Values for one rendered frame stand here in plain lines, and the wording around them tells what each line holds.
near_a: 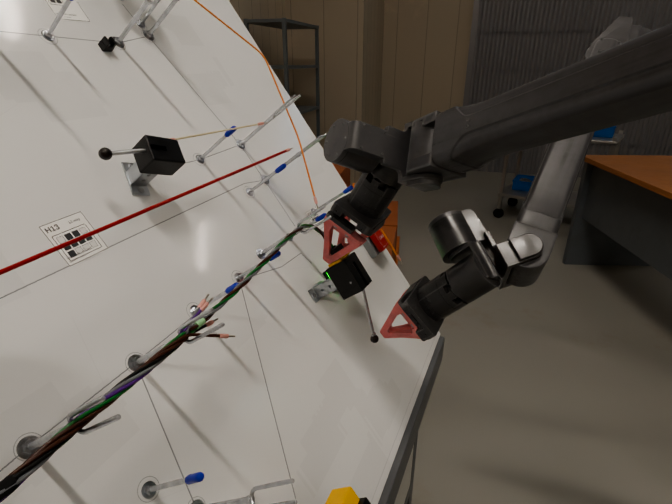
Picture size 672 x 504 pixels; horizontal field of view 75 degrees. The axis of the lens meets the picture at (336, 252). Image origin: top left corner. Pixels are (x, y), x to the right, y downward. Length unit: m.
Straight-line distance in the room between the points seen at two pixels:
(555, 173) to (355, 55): 4.97
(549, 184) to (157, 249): 0.55
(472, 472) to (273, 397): 1.44
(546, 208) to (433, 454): 1.46
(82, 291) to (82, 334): 0.05
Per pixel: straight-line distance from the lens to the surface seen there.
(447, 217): 0.66
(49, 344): 0.49
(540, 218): 0.67
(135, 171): 0.60
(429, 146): 0.55
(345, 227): 0.62
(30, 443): 0.46
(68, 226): 0.54
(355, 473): 0.71
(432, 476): 1.93
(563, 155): 0.75
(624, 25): 0.96
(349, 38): 5.64
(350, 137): 0.55
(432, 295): 0.65
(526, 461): 2.08
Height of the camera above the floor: 1.46
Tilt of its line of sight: 23 degrees down
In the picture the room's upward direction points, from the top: straight up
